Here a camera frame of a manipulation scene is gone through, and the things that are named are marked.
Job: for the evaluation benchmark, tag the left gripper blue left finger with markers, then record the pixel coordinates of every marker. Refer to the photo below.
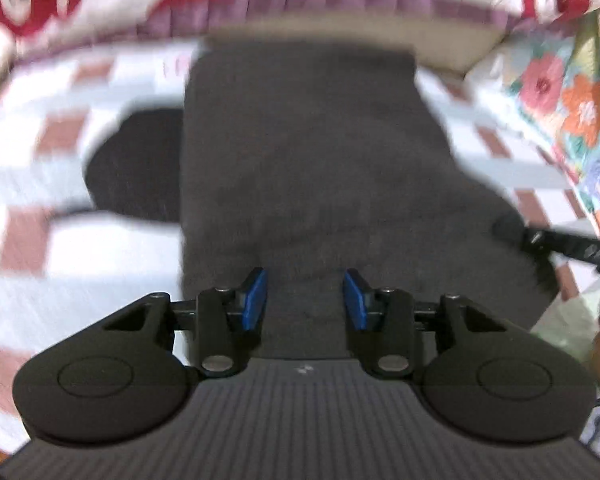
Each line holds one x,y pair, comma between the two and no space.
239,308

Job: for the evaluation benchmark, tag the light green quilted blanket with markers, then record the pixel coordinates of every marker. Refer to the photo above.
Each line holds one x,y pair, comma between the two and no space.
571,325

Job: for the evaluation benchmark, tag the dark brown knit sweater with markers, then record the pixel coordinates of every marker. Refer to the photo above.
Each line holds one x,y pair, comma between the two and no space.
311,158

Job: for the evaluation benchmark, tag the floral print bedsheet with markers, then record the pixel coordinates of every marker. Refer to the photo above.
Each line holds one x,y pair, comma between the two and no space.
553,73

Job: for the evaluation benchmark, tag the checkered dog print blanket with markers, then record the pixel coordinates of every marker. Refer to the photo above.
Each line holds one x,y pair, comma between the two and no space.
90,198

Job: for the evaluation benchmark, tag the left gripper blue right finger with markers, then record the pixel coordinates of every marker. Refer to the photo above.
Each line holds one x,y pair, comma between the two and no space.
371,309

